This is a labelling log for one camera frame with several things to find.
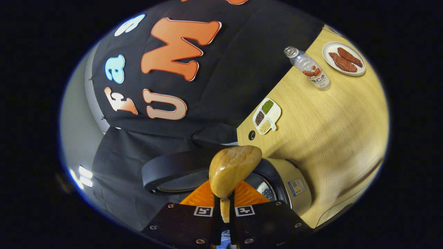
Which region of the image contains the red meat piece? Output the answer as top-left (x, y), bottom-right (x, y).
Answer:
top-left (329, 52), bottom-right (358, 73)
top-left (337, 47), bottom-right (363, 68)

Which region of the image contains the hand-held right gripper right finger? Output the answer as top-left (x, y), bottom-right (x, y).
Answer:
top-left (228, 180), bottom-right (314, 249)

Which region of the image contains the ceiling light panel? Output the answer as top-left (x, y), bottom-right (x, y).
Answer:
top-left (69, 165), bottom-right (94, 189)

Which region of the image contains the clear plastic drink bottle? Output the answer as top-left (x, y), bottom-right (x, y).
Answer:
top-left (284, 46), bottom-right (331, 91)

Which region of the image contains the white divided bean dish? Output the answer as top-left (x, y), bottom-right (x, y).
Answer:
top-left (253, 98), bottom-right (281, 135)

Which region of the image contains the dark grey rice cooker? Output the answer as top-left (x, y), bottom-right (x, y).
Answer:
top-left (142, 147), bottom-right (312, 216)

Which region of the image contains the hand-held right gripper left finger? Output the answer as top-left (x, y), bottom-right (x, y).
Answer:
top-left (142, 180), bottom-right (225, 249)

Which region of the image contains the white rice heap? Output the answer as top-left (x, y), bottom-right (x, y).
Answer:
top-left (258, 182), bottom-right (274, 197)

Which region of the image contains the white round plate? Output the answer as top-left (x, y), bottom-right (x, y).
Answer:
top-left (322, 41), bottom-right (367, 76)

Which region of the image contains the wooden spoon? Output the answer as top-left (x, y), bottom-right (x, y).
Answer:
top-left (209, 145), bottom-right (263, 223)

